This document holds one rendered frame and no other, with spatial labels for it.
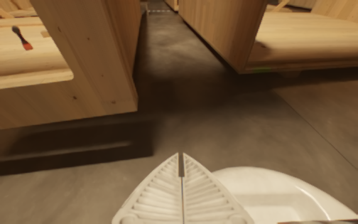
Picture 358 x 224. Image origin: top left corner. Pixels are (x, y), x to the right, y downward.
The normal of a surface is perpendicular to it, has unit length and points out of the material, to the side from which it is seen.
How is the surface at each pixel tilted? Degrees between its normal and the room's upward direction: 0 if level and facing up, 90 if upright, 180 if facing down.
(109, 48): 90
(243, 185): 0
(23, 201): 0
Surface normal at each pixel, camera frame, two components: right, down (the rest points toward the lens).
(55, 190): 0.01, -0.72
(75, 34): 0.17, 0.69
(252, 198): 0.00, 0.40
